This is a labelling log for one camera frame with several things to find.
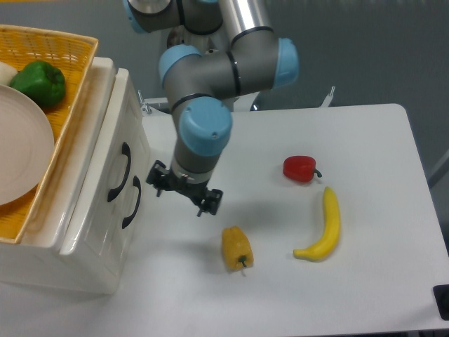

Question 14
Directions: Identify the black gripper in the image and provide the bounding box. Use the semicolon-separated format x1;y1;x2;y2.
146;160;223;217

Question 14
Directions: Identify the black corner object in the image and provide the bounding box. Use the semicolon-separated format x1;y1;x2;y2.
433;284;449;321

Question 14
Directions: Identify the white drawer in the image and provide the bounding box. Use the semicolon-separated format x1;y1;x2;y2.
60;169;142;293
60;69;149;256

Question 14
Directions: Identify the yellow woven basket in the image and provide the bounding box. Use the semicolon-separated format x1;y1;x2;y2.
1;25;98;244

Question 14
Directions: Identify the yellow banana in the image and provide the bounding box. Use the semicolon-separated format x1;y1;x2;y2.
293;187;341;262

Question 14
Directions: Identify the green bell pepper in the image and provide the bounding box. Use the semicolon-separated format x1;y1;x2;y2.
9;60;66;107

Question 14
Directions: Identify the pink round plate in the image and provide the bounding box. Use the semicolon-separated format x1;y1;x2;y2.
1;86;54;205

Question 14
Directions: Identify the white round vegetable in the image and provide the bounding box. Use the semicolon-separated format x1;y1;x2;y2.
0;62;18;86

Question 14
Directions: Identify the red bell pepper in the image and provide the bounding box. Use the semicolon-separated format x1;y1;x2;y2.
283;155;322;183

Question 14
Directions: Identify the yellow bell pepper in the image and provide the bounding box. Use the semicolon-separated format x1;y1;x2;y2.
222;226;254;271

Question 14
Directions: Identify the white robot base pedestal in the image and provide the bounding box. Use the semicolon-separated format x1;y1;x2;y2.
166;26;215;53

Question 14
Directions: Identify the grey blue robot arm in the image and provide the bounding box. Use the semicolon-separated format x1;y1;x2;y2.
123;1;299;215

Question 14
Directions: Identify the white drawer cabinet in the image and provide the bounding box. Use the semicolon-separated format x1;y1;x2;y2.
0;57;152;295

